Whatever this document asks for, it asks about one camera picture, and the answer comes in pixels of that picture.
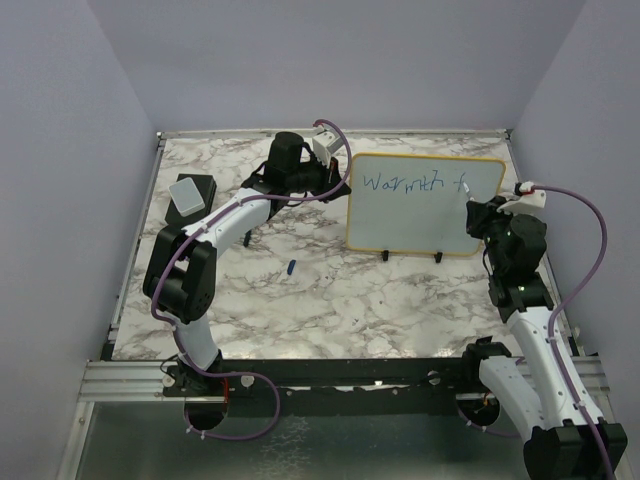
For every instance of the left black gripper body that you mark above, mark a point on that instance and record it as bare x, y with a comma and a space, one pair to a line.
313, 178

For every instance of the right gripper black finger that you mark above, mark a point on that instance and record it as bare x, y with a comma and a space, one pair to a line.
473, 226
489, 209

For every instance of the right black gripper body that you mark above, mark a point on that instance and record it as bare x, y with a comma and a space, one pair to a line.
496, 225

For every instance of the yellow framed whiteboard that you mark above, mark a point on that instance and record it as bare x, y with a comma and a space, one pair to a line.
415, 204

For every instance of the blue marker cap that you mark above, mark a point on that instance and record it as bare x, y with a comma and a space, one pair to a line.
291, 267

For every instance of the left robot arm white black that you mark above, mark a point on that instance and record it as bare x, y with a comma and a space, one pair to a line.
180, 280

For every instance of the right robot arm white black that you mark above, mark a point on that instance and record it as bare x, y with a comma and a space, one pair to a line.
565, 434

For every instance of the grey whiteboard eraser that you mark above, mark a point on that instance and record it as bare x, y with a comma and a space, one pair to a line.
186, 197

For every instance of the black box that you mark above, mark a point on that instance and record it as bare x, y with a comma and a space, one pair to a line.
207, 186

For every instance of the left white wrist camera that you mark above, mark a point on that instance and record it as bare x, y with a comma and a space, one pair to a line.
325, 144

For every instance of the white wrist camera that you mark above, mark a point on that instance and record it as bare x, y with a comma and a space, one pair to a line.
524, 199
325, 144

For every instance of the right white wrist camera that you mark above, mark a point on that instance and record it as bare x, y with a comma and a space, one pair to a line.
524, 199

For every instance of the blue handled pliers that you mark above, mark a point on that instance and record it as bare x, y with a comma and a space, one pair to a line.
247, 239

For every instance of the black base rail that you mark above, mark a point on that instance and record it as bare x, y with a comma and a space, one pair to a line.
434, 386

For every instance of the aluminium extrusion rail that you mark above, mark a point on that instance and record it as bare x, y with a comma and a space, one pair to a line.
121, 381

